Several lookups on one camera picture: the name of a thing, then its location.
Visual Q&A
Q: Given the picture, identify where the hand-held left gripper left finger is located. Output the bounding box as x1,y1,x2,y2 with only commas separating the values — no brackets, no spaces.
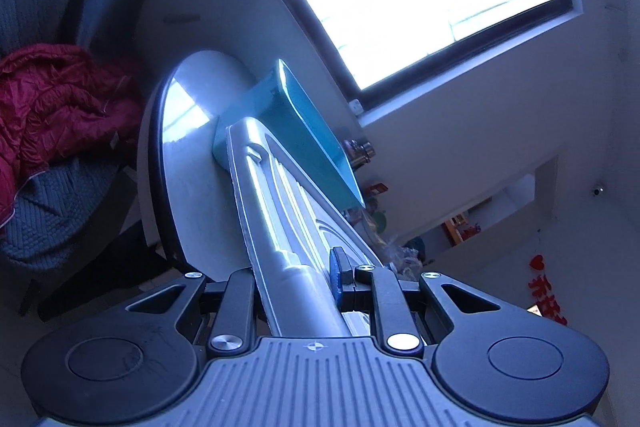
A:
125,268,258,355

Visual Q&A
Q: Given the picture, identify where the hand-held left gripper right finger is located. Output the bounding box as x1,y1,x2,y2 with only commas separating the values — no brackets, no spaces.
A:
329,246,516,354

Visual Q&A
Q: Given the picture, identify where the white plastic bin lid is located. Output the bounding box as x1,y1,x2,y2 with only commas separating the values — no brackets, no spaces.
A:
225,117,396,338

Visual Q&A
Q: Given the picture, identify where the teal plastic storage bin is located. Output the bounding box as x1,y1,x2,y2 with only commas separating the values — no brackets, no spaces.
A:
212,59,366,210

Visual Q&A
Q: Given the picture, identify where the grey round desktop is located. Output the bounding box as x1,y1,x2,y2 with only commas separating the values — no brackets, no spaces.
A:
137,49,261,283

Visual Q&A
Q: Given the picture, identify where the clear plastic bag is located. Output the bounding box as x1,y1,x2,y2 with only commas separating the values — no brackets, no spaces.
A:
385,242,426,278

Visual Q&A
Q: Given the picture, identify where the steel thermos flask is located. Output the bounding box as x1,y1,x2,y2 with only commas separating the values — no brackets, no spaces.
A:
350,138,376,170

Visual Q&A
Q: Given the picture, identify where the wooden shelf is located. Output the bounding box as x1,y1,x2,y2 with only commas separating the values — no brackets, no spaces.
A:
442,217,481,248

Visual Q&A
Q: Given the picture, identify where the red puffer jacket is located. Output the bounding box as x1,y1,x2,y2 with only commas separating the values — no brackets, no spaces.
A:
0,44,146,228

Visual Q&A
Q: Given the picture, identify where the red wall decoration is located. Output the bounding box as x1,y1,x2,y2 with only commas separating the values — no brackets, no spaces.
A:
527,254,568,325

